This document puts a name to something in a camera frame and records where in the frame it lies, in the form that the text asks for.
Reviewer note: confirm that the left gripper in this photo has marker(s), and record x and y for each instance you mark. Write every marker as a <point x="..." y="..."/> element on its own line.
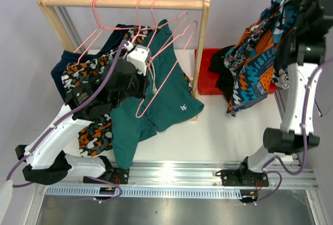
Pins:
<point x="144" y="83"/>

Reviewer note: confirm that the pink hanger camouflage shorts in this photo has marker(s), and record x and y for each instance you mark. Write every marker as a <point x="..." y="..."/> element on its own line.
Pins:
<point x="101" y="28"/>

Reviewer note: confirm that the orange camouflage shorts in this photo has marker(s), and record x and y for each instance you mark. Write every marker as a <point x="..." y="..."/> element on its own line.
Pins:
<point x="97" y="137"/>

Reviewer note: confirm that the blue patterned shorts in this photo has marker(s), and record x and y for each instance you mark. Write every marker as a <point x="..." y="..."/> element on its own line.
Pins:
<point x="253" y="61"/>

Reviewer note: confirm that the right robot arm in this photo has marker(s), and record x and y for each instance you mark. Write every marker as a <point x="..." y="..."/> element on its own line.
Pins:
<point x="304" y="51"/>

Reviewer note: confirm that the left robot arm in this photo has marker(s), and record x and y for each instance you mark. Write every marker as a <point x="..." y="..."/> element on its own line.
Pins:
<point x="46" y="161"/>

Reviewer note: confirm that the navy blue shorts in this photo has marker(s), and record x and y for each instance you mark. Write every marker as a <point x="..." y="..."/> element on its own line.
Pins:
<point x="67" y="57"/>

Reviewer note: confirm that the red plastic tray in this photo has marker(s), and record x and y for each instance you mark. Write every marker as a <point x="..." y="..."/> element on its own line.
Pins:
<point x="207" y="80"/>

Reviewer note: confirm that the wooden clothes rack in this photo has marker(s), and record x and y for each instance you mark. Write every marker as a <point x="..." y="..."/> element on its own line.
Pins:
<point x="48" y="9"/>

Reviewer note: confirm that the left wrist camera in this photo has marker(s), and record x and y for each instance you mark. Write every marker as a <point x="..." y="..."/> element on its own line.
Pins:
<point x="138" y="55"/>

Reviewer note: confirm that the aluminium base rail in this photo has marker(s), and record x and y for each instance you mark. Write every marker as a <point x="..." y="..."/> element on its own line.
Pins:
<point x="202" y="175"/>

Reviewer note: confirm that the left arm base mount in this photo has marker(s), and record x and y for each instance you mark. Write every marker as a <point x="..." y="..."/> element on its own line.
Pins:
<point x="118" y="176"/>

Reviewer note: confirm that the slotted cable duct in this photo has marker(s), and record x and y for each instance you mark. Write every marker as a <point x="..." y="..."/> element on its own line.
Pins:
<point x="229" y="194"/>

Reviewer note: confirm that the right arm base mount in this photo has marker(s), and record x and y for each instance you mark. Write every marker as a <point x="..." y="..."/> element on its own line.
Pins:
<point x="242" y="178"/>

